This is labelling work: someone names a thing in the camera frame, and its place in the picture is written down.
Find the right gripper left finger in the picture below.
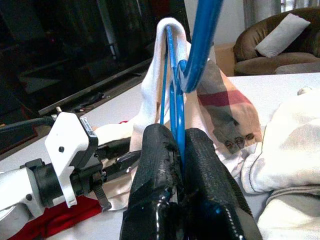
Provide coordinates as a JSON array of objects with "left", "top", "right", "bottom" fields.
[{"left": 119, "top": 123, "right": 185, "bottom": 240}]

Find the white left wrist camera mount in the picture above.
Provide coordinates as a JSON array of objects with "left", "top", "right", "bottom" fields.
[{"left": 44, "top": 111, "right": 100, "bottom": 208}]

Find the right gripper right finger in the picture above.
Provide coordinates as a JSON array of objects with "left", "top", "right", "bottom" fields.
[{"left": 179, "top": 127, "right": 263, "bottom": 240}]

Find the red shirt with white trim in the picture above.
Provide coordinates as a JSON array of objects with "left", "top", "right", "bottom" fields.
[{"left": 14, "top": 120, "right": 128, "bottom": 240}]

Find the tall brown cardboard box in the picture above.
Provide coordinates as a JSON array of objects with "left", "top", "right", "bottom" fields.
[{"left": 214, "top": 42, "right": 236, "bottom": 77}]

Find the brown sofa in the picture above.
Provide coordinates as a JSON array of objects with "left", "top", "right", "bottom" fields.
[{"left": 233, "top": 6, "right": 320, "bottom": 76}]

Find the white printed t-shirt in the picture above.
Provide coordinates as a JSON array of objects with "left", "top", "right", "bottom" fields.
[{"left": 93, "top": 16, "right": 263, "bottom": 212}]

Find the grey cushioned seat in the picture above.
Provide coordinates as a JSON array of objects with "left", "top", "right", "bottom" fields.
[{"left": 274, "top": 62, "right": 320, "bottom": 75}]

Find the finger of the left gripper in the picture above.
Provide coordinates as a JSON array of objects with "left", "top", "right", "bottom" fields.
[
  {"left": 98, "top": 138, "right": 133, "bottom": 154},
  {"left": 117, "top": 150, "right": 143, "bottom": 171}
]

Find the sheer grey curtain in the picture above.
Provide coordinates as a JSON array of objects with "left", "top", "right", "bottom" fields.
[{"left": 243, "top": 0, "right": 282, "bottom": 28}]

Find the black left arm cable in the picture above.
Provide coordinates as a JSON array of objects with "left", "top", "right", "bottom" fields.
[{"left": 0, "top": 116, "right": 55, "bottom": 133}]

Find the cream denim jacket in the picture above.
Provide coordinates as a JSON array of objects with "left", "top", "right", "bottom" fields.
[{"left": 241, "top": 86, "right": 320, "bottom": 240}]

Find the white pillow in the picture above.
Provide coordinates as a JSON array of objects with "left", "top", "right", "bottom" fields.
[{"left": 254, "top": 12, "right": 311, "bottom": 58}]

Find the blue plastic hanger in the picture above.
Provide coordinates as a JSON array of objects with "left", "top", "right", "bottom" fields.
[{"left": 159, "top": 0, "right": 225, "bottom": 171}]

